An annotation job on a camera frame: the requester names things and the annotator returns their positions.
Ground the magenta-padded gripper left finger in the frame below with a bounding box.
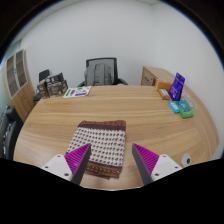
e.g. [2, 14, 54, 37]
[39, 143, 92, 185]

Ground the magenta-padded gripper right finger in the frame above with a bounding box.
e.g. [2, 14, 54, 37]
[131, 143, 183, 185]

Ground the brown white patterned towel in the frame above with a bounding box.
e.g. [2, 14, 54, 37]
[65, 119, 128, 180]

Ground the green box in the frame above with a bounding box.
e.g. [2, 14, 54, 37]
[175, 100, 195, 119]

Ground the blue box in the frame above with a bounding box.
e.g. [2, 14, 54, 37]
[168, 101, 182, 114]

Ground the black leather sofa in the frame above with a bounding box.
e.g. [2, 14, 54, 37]
[0, 105, 24, 160]

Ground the small tan box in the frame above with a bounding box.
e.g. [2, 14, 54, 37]
[157, 88, 172, 101]

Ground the wooden cabinet with glass doors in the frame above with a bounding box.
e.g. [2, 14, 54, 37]
[3, 48, 36, 123]

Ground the white printed leaflet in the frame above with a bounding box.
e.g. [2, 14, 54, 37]
[63, 85, 92, 99]

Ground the small dark brown box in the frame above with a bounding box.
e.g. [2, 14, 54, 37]
[37, 79, 50, 99]

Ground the purple box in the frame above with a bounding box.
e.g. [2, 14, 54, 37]
[168, 72, 186, 102]

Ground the large dark brown box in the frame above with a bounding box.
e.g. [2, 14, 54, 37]
[45, 72, 69, 98]

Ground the orange box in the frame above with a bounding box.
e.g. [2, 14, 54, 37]
[155, 81, 174, 92]

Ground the low wooden side cabinet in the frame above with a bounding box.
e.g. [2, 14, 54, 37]
[141, 65, 176, 88]

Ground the black visitor chair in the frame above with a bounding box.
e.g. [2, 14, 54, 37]
[33, 69, 51, 104]

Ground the grey backpack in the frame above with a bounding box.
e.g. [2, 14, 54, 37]
[83, 63, 114, 87]

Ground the black mesh office chair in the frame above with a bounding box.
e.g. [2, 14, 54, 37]
[77, 57, 129, 88]

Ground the white round cable grommet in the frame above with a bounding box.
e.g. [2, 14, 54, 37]
[181, 153, 193, 168]

